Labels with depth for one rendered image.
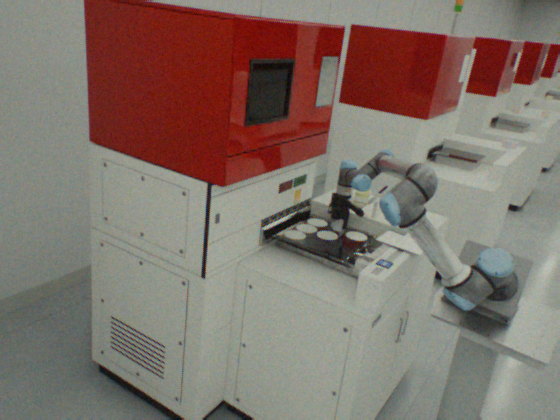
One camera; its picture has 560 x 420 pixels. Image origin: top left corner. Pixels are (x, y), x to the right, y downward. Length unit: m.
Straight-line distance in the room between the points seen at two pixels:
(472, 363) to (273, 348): 0.82
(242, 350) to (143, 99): 1.17
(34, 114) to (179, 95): 1.38
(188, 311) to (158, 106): 0.85
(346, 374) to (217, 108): 1.14
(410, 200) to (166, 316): 1.16
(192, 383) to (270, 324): 0.44
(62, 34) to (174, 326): 1.76
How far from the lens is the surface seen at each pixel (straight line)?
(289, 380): 2.28
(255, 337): 2.29
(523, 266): 2.24
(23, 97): 3.11
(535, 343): 2.14
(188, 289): 2.15
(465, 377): 2.34
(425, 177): 1.83
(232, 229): 2.07
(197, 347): 2.24
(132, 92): 2.11
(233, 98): 1.79
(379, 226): 2.48
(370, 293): 1.96
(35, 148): 3.20
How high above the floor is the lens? 1.84
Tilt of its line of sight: 21 degrees down
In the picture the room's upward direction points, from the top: 7 degrees clockwise
